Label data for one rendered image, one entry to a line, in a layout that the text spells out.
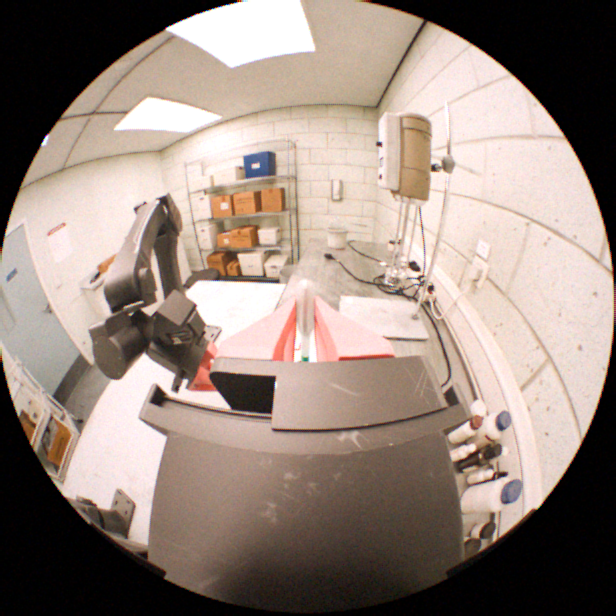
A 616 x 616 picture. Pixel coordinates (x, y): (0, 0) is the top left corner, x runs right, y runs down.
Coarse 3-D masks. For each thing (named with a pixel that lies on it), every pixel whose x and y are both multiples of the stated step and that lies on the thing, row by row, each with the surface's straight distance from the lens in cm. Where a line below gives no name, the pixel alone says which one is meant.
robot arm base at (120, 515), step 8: (120, 496) 60; (128, 496) 59; (112, 504) 64; (120, 504) 61; (128, 504) 58; (104, 512) 59; (112, 512) 61; (120, 512) 62; (128, 512) 59; (104, 520) 57; (112, 520) 59; (120, 520) 61; (128, 520) 60; (104, 528) 58; (112, 528) 59; (120, 528) 61; (128, 528) 61; (120, 536) 65
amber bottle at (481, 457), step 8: (480, 448) 47; (488, 448) 46; (496, 448) 44; (472, 456) 47; (480, 456) 46; (488, 456) 45; (496, 456) 44; (464, 464) 49; (472, 464) 48; (480, 464) 46
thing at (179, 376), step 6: (204, 330) 32; (150, 342) 30; (192, 342) 30; (198, 342) 31; (186, 354) 29; (180, 366) 28; (180, 372) 27; (174, 378) 27; (180, 378) 27; (174, 384) 29; (180, 384) 28; (174, 390) 32
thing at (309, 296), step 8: (312, 288) 11; (304, 296) 11; (312, 296) 11; (304, 304) 11; (312, 304) 12; (304, 312) 12; (312, 312) 12; (304, 320) 12; (312, 320) 13; (312, 328) 13
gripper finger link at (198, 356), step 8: (208, 344) 30; (192, 352) 29; (200, 352) 29; (208, 352) 30; (216, 352) 31; (192, 360) 28; (200, 360) 29; (208, 360) 32; (184, 368) 28; (192, 368) 28; (208, 368) 34; (184, 376) 29; (192, 376) 28
